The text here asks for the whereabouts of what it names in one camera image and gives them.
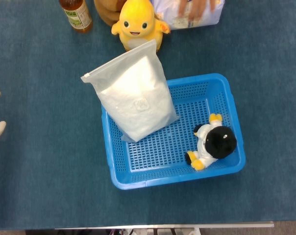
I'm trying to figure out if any person's bare hand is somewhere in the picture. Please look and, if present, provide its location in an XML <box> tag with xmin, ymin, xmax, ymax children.
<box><xmin>178</xmin><ymin>0</ymin><xmax>219</xmax><ymax>22</ymax></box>

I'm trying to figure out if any black white penguin plush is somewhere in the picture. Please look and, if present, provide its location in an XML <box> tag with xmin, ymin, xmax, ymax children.
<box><xmin>185</xmin><ymin>113</ymin><xmax>238</xmax><ymax>171</ymax></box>

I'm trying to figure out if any yellow duck plush toy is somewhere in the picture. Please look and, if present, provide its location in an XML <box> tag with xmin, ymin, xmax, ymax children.
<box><xmin>111</xmin><ymin>0</ymin><xmax>172</xmax><ymax>52</ymax></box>

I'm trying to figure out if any white and lilac flour bag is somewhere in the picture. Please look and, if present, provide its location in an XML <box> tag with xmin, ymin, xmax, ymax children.
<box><xmin>152</xmin><ymin>0</ymin><xmax>226</xmax><ymax>30</ymax></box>

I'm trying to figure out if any blue table cloth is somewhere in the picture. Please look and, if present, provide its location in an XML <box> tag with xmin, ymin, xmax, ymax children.
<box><xmin>0</xmin><ymin>0</ymin><xmax>296</xmax><ymax>231</ymax></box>

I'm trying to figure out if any brown plush toy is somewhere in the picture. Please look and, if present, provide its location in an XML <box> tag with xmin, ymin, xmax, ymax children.
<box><xmin>93</xmin><ymin>0</ymin><xmax>123</xmax><ymax>27</ymax></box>

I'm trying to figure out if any frosted white zip bag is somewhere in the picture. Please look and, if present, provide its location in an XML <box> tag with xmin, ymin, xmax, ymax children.
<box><xmin>80</xmin><ymin>39</ymin><xmax>180</xmax><ymax>142</ymax></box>

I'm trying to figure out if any amber tea bottle green label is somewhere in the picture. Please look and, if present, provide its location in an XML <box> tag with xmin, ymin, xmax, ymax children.
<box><xmin>58</xmin><ymin>0</ymin><xmax>94</xmax><ymax>34</ymax></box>

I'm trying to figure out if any blue perforated plastic basket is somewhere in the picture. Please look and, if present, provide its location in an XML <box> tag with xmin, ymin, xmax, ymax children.
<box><xmin>100</xmin><ymin>72</ymin><xmax>246</xmax><ymax>190</ymax></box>

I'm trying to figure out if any silver table edge strip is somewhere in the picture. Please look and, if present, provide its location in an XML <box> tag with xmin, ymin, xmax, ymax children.
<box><xmin>54</xmin><ymin>221</ymin><xmax>275</xmax><ymax>230</ymax></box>

